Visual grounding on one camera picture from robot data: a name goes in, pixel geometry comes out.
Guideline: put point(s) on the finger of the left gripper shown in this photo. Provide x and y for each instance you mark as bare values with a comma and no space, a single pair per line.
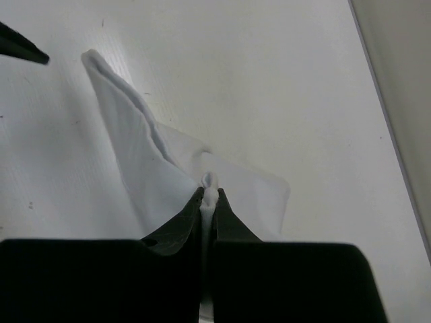
13,44

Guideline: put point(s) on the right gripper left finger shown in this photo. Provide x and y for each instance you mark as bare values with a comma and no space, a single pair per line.
101,279

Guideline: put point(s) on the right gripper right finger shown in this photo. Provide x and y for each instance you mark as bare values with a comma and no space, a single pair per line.
286,282

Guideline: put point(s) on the white skirt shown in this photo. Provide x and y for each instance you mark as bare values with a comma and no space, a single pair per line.
210,247

